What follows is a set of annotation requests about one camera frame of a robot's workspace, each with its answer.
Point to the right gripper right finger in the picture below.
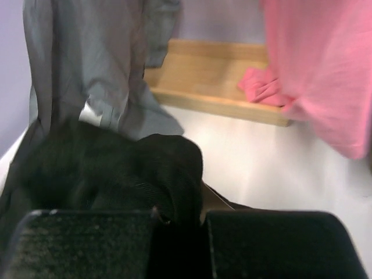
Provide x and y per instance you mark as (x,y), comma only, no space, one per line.
(245,242)

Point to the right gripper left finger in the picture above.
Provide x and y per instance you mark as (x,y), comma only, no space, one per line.
(68,244)

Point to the black shirt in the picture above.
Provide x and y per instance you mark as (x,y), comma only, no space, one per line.
(81,167)

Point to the wooden clothes rack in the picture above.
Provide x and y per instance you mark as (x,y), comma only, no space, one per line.
(203,76)

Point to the pink shirt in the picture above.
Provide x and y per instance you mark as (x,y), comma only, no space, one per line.
(319,69)

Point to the grey shirt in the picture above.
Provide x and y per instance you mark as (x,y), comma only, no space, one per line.
(94,53)

